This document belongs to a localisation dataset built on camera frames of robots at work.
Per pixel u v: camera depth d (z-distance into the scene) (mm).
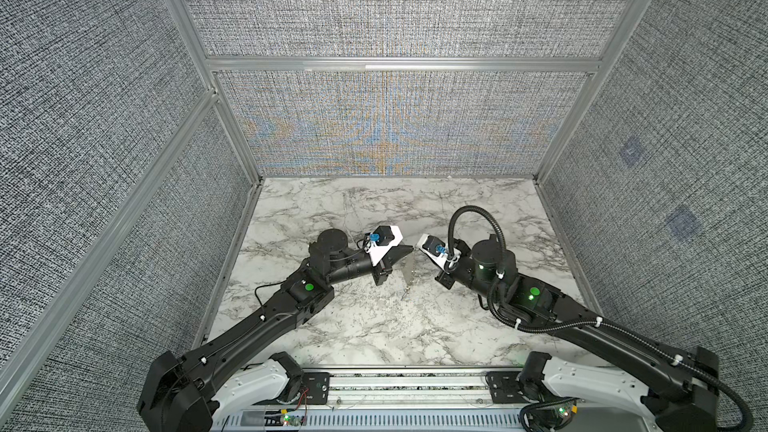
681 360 403
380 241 549
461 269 594
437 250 557
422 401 732
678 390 395
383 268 589
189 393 383
